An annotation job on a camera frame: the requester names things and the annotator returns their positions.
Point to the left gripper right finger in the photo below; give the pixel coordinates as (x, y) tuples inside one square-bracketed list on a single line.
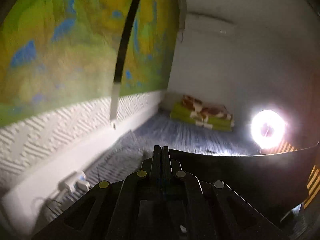
[(214, 210)]

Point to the wooden slatted bed frame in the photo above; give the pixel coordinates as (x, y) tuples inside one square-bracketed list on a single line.
[(313, 179)]

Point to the folded green floral blanket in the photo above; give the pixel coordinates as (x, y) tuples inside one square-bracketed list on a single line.
[(207, 115)]

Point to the dark grey trousers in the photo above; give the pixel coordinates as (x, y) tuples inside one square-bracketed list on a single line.
[(273, 184)]

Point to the white plug-in charger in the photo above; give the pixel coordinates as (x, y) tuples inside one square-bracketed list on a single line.
[(83, 184)]

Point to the black white vertical pole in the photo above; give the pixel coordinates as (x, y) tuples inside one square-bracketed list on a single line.
[(124, 42)]

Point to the white power strip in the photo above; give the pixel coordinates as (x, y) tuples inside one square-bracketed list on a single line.
[(70, 181)]

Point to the striped blue grey bedspread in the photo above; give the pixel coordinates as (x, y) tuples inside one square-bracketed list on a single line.
[(128, 153)]

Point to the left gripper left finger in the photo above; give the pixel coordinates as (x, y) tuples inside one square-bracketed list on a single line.
[(118, 210)]

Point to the green yellow wall map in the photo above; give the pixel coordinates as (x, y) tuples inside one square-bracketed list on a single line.
[(55, 53)]

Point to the bright round lamp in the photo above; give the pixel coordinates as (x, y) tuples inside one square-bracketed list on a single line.
[(267, 129)]

